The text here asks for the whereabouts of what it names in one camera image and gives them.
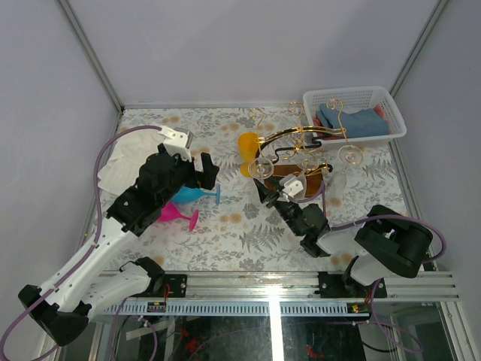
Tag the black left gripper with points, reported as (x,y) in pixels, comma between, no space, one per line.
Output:
(204,179)

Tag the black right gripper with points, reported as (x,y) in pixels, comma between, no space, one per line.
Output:
(266,194)

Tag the ribbed clear wine glass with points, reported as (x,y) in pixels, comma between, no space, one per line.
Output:
(262,169)

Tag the gold wire wine glass rack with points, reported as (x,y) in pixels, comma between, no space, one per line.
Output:
(310,163)

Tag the yellow plastic goblet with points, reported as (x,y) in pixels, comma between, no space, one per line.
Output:
(248,145)

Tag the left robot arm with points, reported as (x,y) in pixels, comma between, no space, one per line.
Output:
(64,305)

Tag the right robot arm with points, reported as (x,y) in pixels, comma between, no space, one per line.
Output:
(381,244)

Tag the blue plastic wine glass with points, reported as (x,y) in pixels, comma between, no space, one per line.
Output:
(187,195)

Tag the pink plastic wine glass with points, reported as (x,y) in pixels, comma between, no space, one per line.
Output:
(170,213)

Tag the white cloth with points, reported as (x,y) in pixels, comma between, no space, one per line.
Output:
(129,154)

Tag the blue cloth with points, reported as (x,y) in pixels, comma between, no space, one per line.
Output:
(360,122)

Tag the white plastic basket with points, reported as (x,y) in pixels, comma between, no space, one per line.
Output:
(357,98)

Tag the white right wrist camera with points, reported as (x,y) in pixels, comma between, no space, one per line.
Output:
(293,187)

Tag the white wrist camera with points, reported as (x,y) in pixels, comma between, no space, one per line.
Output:
(177,141)
(293,187)

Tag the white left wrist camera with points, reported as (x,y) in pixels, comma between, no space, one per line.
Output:
(177,141)

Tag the aluminium mounting rail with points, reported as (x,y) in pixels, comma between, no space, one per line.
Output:
(426,287)

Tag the slotted cable duct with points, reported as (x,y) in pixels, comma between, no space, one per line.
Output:
(289,309)

